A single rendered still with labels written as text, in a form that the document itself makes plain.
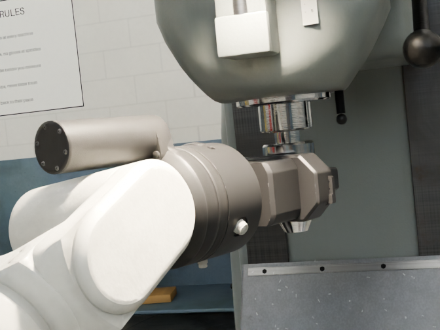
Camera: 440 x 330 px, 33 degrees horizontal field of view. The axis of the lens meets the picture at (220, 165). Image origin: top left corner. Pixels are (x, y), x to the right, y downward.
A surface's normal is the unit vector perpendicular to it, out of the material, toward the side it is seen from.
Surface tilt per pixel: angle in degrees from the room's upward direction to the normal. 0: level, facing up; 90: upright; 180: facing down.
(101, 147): 100
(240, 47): 90
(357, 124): 90
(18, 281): 80
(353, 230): 90
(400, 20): 90
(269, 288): 64
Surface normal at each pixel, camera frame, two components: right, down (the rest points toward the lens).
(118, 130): 0.66, -0.48
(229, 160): 0.50, -0.72
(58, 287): 0.13, 0.13
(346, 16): 0.40, 0.32
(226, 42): -0.29, 0.08
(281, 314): -0.30, -0.36
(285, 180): 0.78, -0.05
